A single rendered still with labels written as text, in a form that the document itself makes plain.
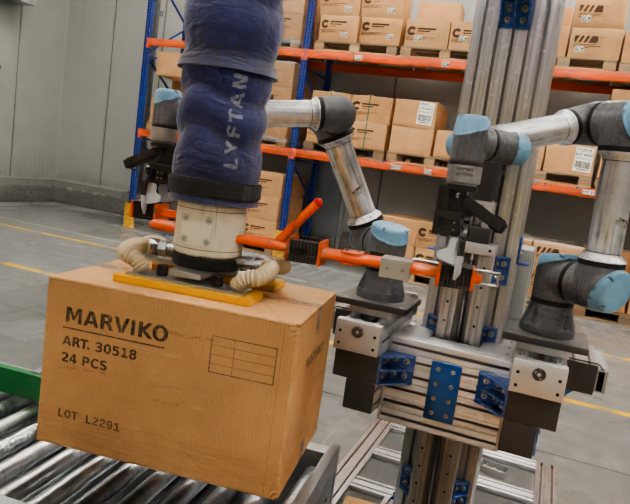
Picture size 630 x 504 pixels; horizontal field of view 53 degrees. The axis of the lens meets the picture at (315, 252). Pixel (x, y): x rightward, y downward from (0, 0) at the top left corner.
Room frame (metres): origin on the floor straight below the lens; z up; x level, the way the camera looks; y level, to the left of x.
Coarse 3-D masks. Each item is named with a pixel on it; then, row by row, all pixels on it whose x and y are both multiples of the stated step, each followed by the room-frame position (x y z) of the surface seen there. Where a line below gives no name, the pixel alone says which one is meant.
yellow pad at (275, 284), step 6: (156, 264) 1.61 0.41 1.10; (168, 270) 1.60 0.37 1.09; (240, 270) 1.60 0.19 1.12; (228, 276) 1.57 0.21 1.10; (228, 282) 1.57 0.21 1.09; (270, 282) 1.57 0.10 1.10; (276, 282) 1.58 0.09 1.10; (282, 282) 1.61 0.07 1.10; (252, 288) 1.55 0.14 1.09; (258, 288) 1.55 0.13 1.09; (264, 288) 1.55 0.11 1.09; (270, 288) 1.54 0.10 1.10; (276, 288) 1.56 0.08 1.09
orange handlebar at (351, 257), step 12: (168, 216) 1.82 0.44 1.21; (156, 228) 1.53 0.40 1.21; (168, 228) 1.52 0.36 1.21; (240, 240) 1.48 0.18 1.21; (252, 240) 1.48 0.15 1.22; (264, 240) 1.47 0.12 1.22; (324, 252) 1.44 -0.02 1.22; (336, 252) 1.44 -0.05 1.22; (348, 252) 1.43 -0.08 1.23; (360, 252) 1.45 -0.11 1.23; (348, 264) 1.43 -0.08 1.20; (360, 264) 1.43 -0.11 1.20; (372, 264) 1.42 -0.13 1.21; (420, 264) 1.44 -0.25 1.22; (432, 276) 1.39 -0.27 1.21; (480, 276) 1.38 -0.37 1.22
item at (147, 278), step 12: (120, 276) 1.42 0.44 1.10; (132, 276) 1.42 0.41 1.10; (144, 276) 1.42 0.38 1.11; (156, 276) 1.43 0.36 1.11; (168, 276) 1.45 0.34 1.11; (216, 276) 1.41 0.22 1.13; (156, 288) 1.40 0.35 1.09; (168, 288) 1.39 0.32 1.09; (180, 288) 1.39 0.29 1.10; (192, 288) 1.39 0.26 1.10; (204, 288) 1.39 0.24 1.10; (216, 288) 1.39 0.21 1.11; (228, 288) 1.41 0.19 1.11; (216, 300) 1.37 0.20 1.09; (228, 300) 1.36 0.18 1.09; (240, 300) 1.36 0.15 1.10; (252, 300) 1.37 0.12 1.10
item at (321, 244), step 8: (288, 240) 1.45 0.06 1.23; (296, 240) 1.43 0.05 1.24; (304, 240) 1.51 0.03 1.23; (312, 240) 1.52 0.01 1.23; (320, 240) 1.51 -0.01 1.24; (328, 240) 1.50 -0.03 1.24; (288, 248) 1.45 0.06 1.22; (296, 248) 1.44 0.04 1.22; (304, 248) 1.43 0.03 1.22; (312, 248) 1.43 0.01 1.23; (320, 248) 1.43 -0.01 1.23; (288, 256) 1.44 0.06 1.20; (296, 256) 1.43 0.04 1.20; (304, 256) 1.43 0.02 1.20; (312, 256) 1.43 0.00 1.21; (320, 256) 1.43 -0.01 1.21; (312, 264) 1.43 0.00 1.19; (320, 264) 1.45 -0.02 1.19
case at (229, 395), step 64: (64, 320) 1.38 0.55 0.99; (128, 320) 1.35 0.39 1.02; (192, 320) 1.32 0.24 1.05; (256, 320) 1.29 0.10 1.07; (320, 320) 1.48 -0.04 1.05; (64, 384) 1.38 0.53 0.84; (128, 384) 1.35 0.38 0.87; (192, 384) 1.32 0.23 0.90; (256, 384) 1.29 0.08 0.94; (320, 384) 1.62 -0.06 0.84; (128, 448) 1.35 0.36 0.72; (192, 448) 1.31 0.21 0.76; (256, 448) 1.29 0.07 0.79
